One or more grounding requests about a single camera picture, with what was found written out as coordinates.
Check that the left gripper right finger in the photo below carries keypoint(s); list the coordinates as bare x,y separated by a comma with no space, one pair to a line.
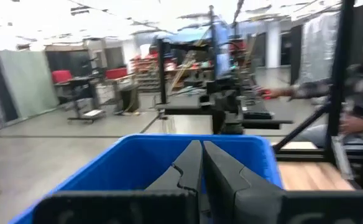
262,208

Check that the monitor with blue screen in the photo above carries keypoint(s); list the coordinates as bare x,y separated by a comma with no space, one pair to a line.
222,53

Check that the dark cabinet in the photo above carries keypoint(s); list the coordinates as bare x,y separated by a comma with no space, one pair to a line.
130,98

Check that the backlit computer keyboard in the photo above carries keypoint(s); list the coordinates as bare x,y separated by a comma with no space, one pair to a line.
257,110

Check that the white pillar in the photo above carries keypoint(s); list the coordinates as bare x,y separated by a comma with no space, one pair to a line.
273,43

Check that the silver curtain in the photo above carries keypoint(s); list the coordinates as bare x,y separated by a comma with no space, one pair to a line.
318,46

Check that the pale green partition panel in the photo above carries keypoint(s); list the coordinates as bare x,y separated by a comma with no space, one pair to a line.
26,84

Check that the person's hand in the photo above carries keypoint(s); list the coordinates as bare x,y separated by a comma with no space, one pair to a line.
271,93
355,124

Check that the black standing desk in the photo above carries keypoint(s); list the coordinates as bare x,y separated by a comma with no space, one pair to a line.
76,81

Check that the storage shelf with red items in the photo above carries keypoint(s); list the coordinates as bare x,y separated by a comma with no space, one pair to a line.
145,71

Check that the person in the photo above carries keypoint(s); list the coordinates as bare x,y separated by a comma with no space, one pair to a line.
358,81

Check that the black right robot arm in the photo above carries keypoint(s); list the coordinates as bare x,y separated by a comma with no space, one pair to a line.
228,118

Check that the black aluminium extrusion frame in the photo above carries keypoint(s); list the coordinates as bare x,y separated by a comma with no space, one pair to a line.
340,77

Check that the blue plastic bin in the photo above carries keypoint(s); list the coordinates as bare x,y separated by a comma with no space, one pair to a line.
122,165

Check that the gray desk top with pole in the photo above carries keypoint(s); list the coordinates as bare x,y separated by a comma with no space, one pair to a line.
184,107

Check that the black metal pole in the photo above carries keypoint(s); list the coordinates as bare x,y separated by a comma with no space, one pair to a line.
162,71

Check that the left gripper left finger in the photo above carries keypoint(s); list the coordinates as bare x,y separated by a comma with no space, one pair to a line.
138,208

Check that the black flat panel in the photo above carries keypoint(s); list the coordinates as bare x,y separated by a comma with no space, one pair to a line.
268,124

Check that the red office chair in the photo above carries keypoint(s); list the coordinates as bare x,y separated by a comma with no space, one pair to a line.
116,73
61,76

